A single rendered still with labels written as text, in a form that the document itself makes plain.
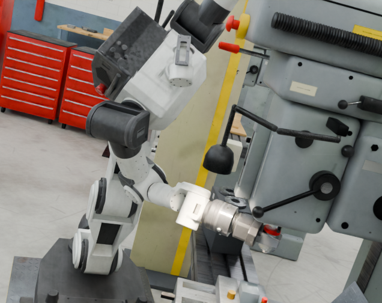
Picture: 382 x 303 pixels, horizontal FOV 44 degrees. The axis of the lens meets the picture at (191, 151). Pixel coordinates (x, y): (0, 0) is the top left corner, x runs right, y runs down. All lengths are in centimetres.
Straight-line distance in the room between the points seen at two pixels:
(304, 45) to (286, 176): 31
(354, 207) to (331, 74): 33
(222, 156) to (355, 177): 32
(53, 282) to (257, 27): 145
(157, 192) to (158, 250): 184
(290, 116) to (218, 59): 182
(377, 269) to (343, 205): 40
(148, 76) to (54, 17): 915
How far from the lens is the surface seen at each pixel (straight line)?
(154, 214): 318
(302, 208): 120
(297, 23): 103
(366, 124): 118
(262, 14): 106
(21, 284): 239
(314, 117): 114
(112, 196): 180
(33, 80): 609
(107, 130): 132
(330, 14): 108
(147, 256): 332
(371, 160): 119
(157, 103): 136
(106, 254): 201
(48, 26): 1053
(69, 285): 212
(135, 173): 147
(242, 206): 181
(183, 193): 143
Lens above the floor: 176
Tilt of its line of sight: 16 degrees down
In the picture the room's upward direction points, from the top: 15 degrees clockwise
